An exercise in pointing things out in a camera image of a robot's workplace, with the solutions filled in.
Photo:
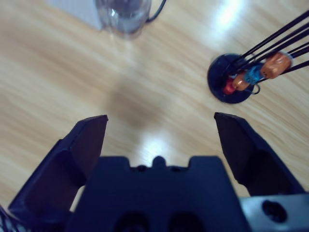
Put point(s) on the red coffee capsule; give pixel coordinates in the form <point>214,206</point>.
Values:
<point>228,88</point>

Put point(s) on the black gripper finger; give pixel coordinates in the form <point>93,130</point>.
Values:
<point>253,164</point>
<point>72,157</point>

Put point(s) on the copper coffee capsule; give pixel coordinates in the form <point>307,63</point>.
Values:
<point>275,65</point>

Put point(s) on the blue coffee capsule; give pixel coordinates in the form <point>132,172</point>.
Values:
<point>254,72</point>

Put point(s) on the orange coffee capsule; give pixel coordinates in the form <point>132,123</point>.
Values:
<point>241,83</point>

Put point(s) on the white capsule coffee machine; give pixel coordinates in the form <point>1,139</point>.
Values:
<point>82,12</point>

